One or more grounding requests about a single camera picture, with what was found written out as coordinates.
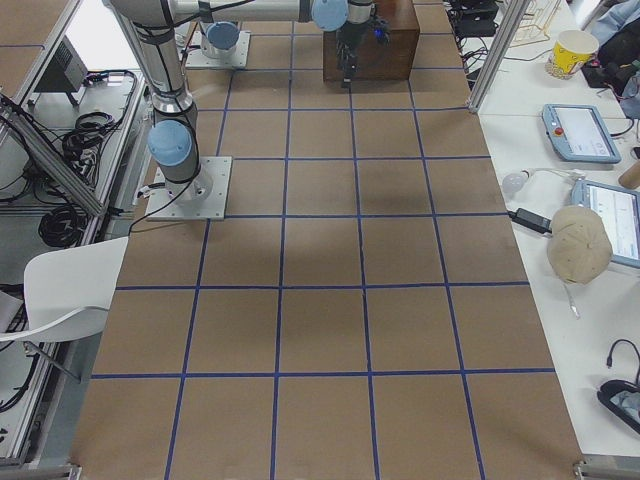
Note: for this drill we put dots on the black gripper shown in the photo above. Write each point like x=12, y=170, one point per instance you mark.
x=348, y=36

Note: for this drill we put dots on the dark wooden drawer cabinet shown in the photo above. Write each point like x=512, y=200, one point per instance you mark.
x=392, y=61

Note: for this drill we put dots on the white light bulb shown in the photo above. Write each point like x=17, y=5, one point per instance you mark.
x=514, y=182

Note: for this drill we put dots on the yellow popcorn cup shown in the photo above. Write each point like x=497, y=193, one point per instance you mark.
x=571, y=51

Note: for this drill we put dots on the blue teach pendant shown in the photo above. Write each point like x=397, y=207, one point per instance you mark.
x=619, y=210
x=577, y=133

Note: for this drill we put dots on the black power adapter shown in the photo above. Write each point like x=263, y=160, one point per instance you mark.
x=531, y=221

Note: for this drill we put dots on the beige cap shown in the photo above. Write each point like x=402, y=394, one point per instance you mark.
x=579, y=249

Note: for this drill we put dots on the white chair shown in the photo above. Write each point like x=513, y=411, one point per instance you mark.
x=68, y=293

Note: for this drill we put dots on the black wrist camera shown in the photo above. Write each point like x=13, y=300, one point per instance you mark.
x=380, y=29

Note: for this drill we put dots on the aluminium frame post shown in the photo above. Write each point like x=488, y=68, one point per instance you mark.
x=501, y=42

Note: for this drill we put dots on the gold wire rack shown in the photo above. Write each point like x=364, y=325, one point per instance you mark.
x=535, y=23

